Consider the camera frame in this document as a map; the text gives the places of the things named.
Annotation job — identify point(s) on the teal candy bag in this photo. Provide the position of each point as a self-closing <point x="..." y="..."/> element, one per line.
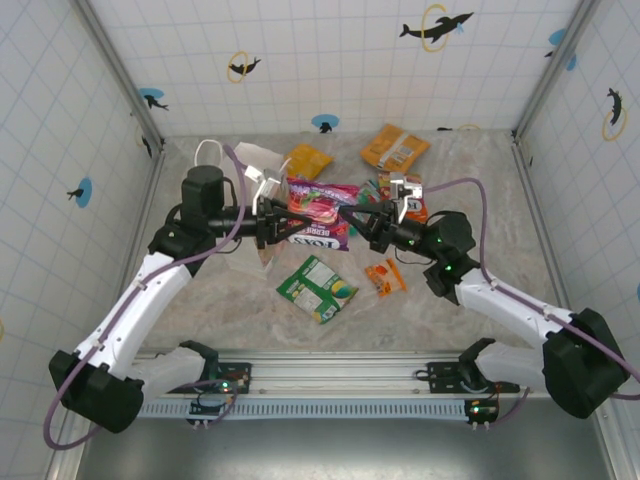
<point x="369" y="192"/>

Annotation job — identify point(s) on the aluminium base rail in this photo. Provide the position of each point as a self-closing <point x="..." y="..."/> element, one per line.
<point x="330" y="372"/>

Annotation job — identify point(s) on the orange snack packet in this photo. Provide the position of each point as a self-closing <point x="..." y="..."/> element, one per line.
<point x="395" y="147"/>

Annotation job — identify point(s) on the orange fruits candy bag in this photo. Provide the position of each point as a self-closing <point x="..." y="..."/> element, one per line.
<point x="386" y="185"/>

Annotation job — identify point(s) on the white paper bag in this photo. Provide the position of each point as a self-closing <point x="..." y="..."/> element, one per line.
<point x="252" y="152"/>

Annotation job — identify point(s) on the small orange candy packet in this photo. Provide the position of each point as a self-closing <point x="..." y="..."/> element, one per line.
<point x="385" y="277"/>

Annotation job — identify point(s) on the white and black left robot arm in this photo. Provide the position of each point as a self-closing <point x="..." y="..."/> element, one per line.
<point x="150" y="285"/>

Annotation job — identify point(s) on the aluminium frame post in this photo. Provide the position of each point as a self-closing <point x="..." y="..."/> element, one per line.
<point x="121" y="75"/>
<point x="550" y="75"/>

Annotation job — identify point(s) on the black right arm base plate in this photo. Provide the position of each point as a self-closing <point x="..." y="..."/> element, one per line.
<point x="440" y="375"/>

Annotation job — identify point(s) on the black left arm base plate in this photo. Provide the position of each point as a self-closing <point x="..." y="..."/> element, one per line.
<point x="240" y="375"/>

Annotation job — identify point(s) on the green snack bag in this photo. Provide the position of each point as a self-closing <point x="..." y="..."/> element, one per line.
<point x="315" y="290"/>

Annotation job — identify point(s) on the small yellow snack packet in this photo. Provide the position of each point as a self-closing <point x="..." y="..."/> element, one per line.
<point x="307" y="160"/>

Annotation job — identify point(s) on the black connector board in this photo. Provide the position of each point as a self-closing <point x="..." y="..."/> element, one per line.
<point x="200" y="411"/>
<point x="482" y="411"/>

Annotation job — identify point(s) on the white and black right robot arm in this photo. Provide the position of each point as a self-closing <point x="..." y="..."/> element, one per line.
<point x="510" y="305"/>

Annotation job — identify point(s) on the pink berries candy bag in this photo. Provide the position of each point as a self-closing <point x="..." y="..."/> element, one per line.
<point x="325" y="192"/>

